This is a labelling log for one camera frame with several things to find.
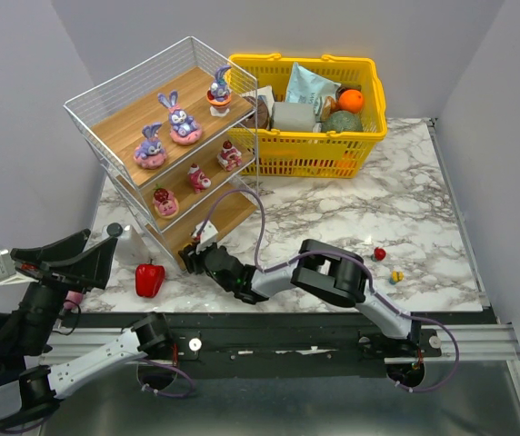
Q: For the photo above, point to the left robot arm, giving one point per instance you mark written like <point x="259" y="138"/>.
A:
<point x="30" y="394"/>

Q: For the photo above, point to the red bear toy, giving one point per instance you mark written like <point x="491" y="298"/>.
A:
<point x="197" y="178"/>

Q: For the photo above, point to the light blue snack bag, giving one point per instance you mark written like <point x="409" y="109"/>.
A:
<point x="306" y="87"/>

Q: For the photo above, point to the pink strawberry donut toy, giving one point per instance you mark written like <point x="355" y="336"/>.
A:
<point x="165" y="203"/>

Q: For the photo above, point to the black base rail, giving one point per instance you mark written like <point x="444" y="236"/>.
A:
<point x="260" y="345"/>

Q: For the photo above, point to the green melon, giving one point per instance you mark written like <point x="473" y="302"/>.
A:
<point x="341" y="122"/>

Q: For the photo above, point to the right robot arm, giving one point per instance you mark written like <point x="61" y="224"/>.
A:
<point x="332" y="275"/>

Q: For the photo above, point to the grey box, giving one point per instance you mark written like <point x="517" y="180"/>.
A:
<point x="292" y="117"/>

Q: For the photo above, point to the red bell pepper toy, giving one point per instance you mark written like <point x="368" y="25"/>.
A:
<point x="149" y="278"/>

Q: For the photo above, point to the orange fruit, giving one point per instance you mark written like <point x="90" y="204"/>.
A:
<point x="351" y="100"/>

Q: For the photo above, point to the purple pink donut toy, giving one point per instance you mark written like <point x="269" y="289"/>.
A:
<point x="150" y="153"/>

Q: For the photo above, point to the small red apple toy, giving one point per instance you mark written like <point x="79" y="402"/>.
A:
<point x="378" y="254"/>

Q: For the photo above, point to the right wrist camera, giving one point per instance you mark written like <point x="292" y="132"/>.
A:
<point x="204" y="235"/>

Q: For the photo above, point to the white bottle black cap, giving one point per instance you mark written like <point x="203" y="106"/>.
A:
<point x="131" y="249"/>

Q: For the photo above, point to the pink round toy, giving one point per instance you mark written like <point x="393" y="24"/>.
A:
<point x="72" y="299"/>

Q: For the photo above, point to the red strawberry cake toy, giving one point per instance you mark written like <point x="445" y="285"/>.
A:
<point x="229" y="156"/>

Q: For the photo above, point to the purple bunny donut toy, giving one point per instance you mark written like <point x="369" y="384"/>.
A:
<point x="184" y="129"/>

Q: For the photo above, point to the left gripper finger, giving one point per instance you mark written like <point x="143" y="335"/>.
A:
<point x="62" y="250"/>
<point x="93" y="265"/>

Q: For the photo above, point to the white wire wooden shelf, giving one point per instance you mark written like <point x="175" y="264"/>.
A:
<point x="111" y="116"/>

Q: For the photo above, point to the purple bunny sundae toy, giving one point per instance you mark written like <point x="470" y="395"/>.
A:
<point x="219" y="94"/>

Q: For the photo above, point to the small yellow minion toy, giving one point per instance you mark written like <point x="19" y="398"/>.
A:
<point x="396" y="277"/>

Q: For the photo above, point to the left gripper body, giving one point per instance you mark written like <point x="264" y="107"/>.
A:
<point x="44" y="273"/>

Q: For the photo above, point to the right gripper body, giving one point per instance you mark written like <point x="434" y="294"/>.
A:
<point x="197" y="260"/>

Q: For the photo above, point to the brown round container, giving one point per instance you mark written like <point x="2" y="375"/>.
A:
<point x="262" y="113"/>

